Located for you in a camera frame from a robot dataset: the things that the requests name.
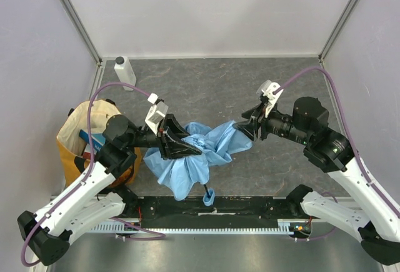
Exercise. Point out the aluminium corner post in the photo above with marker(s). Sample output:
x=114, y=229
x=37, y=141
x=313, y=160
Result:
x=81, y=30
x=337, y=29

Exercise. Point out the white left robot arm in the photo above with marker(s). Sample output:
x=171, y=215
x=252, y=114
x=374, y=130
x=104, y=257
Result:
x=51, y=230

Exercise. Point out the blue book in bag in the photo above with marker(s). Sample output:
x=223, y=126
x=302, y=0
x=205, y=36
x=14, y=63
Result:
x=98, y=140

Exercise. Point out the white plastic bottle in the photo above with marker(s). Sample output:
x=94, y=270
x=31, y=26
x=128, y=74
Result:
x=125, y=72

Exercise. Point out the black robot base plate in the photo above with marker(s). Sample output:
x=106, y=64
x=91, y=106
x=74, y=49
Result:
x=154, y=207

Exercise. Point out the slotted cable duct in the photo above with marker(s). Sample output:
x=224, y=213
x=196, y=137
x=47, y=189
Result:
x=111, y=226

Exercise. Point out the red box in bag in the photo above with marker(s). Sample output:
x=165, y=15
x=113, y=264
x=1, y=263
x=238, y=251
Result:
x=86, y=154

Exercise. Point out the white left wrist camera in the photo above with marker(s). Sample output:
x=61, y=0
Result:
x=156, y=113

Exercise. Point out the left aluminium corner post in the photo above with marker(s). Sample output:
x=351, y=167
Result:
x=81, y=30

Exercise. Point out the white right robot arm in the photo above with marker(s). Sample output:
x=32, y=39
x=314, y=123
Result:
x=375, y=226

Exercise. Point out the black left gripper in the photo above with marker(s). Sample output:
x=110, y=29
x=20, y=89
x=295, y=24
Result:
x=165, y=137

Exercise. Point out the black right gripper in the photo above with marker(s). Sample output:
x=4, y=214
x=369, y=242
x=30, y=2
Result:
x=260, y=125

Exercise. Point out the yellow canvas tote bag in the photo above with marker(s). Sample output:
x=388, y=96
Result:
x=70, y=145

